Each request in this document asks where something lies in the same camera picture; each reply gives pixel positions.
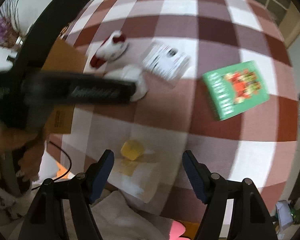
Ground white kitten plush toy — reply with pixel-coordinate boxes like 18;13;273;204
90;30;129;69

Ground white round plush toy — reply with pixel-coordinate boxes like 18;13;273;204
104;64;148;103

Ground white tissue pack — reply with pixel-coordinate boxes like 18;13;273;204
141;41;191;85

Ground green bricks box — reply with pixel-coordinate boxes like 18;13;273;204
202;61;269;121

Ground person left hand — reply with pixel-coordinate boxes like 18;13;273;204
0;128;48;181

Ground brown cardboard box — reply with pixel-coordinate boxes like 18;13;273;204
41;38;89;135

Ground purple dried flowers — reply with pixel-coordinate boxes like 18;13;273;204
0;16;19;49

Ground pink stool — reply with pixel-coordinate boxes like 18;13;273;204
169;220;190;240

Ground yellow small block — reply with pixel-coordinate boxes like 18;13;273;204
120;140;145;161

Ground checkered tablecloth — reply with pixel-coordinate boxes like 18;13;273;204
47;0;298;223

